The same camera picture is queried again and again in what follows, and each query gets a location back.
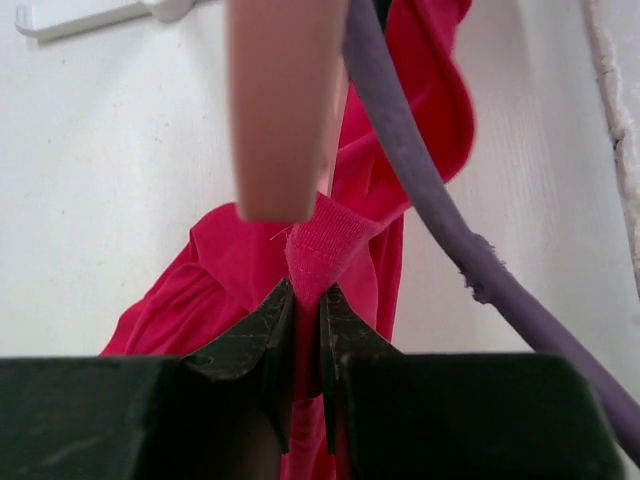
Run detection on red t shirt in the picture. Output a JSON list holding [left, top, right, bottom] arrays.
[[104, 1, 474, 479]]

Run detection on pink hanger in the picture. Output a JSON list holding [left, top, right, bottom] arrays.
[[225, 0, 349, 223]]

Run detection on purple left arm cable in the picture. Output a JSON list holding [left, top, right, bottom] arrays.
[[339, 0, 640, 451]]

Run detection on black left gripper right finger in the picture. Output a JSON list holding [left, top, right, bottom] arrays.
[[319, 287, 623, 479]]

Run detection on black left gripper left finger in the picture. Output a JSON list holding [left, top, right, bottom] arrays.
[[1, 281, 295, 479]]

